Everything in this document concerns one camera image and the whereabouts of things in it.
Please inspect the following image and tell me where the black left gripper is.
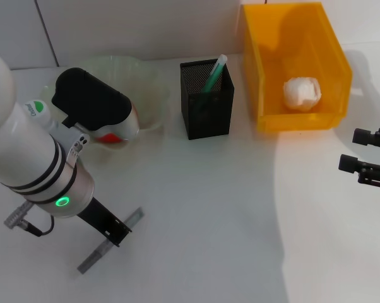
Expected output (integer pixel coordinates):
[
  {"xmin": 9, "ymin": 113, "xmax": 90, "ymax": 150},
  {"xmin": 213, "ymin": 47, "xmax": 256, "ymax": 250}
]
[{"xmin": 76, "ymin": 197, "xmax": 133, "ymax": 248}]

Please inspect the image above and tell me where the grey marker pen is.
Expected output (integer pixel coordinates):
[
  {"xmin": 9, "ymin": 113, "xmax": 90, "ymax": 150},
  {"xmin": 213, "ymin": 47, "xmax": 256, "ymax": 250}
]
[{"xmin": 78, "ymin": 206, "xmax": 145, "ymax": 275}]

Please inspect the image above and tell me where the white paper ball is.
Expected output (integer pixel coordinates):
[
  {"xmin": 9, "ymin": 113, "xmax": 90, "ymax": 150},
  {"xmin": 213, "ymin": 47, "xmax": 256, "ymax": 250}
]
[{"xmin": 283, "ymin": 76, "xmax": 323, "ymax": 111}]

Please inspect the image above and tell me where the red-orange fruit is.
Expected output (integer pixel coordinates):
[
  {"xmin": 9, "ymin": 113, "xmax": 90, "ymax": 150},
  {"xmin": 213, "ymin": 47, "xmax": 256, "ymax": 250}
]
[{"xmin": 92, "ymin": 131, "xmax": 130, "ymax": 145}]

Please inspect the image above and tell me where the clear green-label water bottle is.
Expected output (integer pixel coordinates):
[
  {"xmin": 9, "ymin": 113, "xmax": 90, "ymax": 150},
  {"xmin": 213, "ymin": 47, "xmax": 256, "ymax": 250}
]
[{"xmin": 23, "ymin": 100, "xmax": 57, "ymax": 128}]

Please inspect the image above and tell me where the green utility knife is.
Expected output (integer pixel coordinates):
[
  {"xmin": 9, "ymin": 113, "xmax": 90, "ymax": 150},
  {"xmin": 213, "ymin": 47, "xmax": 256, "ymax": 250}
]
[{"xmin": 199, "ymin": 54, "xmax": 228, "ymax": 95}]

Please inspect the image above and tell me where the black mesh pen holder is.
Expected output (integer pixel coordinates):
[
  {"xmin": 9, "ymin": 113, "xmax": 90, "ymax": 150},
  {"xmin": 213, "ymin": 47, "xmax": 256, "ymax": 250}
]
[{"xmin": 179, "ymin": 57, "xmax": 235, "ymax": 141}]

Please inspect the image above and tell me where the green glass fruit plate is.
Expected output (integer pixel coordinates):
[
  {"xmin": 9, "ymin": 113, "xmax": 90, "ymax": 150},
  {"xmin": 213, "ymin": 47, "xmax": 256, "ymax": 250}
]
[{"xmin": 40, "ymin": 56, "xmax": 170, "ymax": 158}]

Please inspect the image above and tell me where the yellow plastic bin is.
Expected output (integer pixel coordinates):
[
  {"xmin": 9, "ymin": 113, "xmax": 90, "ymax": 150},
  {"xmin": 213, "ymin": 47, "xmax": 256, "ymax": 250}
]
[{"xmin": 242, "ymin": 1, "xmax": 353, "ymax": 132}]

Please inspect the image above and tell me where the left gripper cable with plug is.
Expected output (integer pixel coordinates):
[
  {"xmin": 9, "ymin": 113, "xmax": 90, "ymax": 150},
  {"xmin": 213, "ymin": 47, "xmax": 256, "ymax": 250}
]
[{"xmin": 4, "ymin": 201, "xmax": 56, "ymax": 237}]

